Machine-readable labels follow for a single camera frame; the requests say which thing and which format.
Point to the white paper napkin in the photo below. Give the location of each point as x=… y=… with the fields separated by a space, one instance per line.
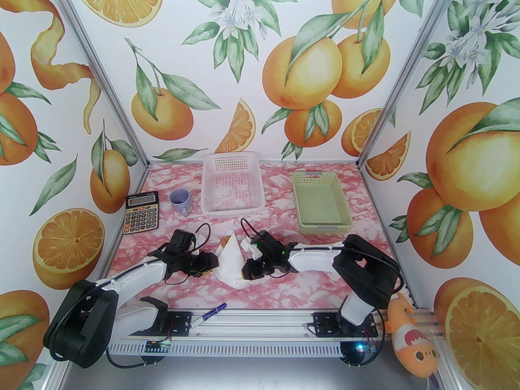
x=231 y=262

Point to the wooden spoon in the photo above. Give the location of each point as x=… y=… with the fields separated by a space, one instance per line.
x=225 y=241

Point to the green plastic basket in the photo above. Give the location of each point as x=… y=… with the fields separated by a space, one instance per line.
x=321 y=201

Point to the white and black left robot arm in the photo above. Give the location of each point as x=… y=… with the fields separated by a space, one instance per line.
x=130 y=274

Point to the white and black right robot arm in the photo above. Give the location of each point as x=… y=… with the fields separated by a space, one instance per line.
x=365 y=270

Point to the blue capped pen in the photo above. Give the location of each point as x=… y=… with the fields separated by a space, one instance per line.
x=215 y=310

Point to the black and gold calculator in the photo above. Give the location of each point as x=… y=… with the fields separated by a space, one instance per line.
x=140 y=215

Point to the purple mug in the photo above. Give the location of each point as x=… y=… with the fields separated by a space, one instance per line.
x=180 y=197

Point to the white plastic mesh basket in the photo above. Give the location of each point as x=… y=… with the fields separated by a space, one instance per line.
x=231 y=183

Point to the small left circuit board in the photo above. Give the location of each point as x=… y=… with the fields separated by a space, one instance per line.
x=156 y=347

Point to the small circuit board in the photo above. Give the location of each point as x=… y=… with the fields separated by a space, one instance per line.
x=362 y=347
x=156 y=347

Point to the small right circuit board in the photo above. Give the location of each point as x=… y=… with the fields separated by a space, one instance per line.
x=362 y=347

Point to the orange fish plush toy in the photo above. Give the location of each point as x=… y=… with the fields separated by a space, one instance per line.
x=414 y=352

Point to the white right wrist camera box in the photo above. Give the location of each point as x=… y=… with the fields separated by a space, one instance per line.
x=248 y=248

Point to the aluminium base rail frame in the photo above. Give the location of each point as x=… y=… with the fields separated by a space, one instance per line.
x=252 y=329

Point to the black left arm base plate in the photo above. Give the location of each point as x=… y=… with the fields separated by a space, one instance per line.
x=180 y=323

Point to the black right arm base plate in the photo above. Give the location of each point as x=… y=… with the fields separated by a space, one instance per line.
x=325 y=324

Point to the aluminium frame post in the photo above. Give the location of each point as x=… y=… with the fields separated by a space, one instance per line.
x=403 y=79
x=105 y=79

